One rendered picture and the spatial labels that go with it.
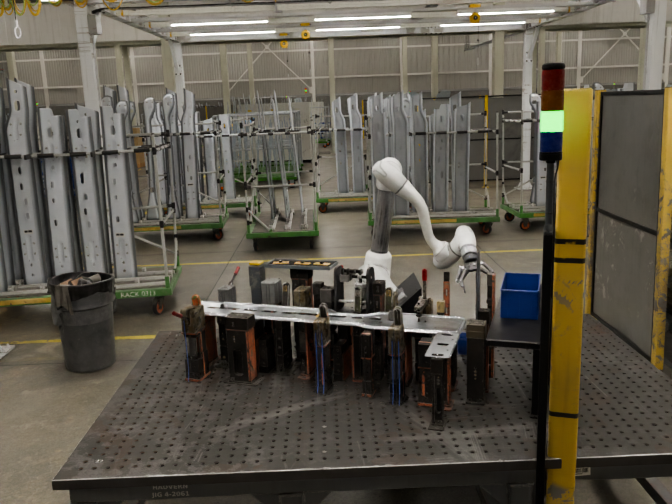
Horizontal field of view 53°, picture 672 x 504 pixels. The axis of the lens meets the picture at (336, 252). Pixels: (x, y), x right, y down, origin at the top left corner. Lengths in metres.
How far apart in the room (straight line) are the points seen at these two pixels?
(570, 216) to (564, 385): 0.60
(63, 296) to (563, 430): 3.88
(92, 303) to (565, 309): 3.84
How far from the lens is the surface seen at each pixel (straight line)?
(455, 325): 3.04
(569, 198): 2.36
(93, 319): 5.50
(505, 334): 2.86
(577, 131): 2.34
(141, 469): 2.68
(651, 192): 5.01
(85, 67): 9.29
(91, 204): 7.14
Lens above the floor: 1.99
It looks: 13 degrees down
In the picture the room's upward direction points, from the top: 2 degrees counter-clockwise
